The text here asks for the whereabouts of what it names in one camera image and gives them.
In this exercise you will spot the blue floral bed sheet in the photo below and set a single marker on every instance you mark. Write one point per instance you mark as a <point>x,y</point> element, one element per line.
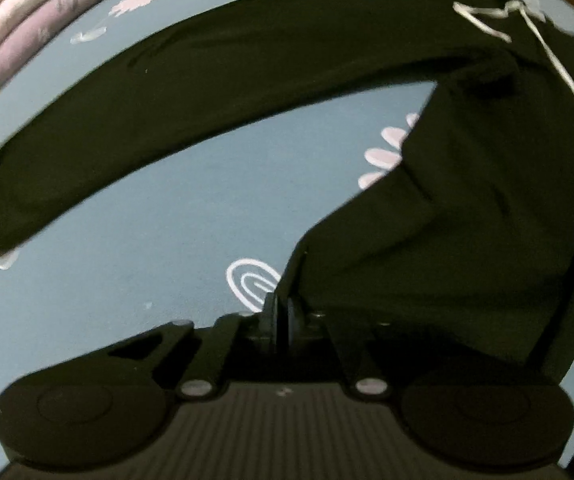
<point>142,210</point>

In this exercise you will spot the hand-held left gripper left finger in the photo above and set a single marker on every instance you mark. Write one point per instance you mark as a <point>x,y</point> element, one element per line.
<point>271,321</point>

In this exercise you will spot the purple floral quilt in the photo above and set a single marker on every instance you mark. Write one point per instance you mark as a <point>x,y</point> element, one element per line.
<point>32,49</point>

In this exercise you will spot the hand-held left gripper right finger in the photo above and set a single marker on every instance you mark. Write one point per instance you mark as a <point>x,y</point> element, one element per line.
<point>294,322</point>

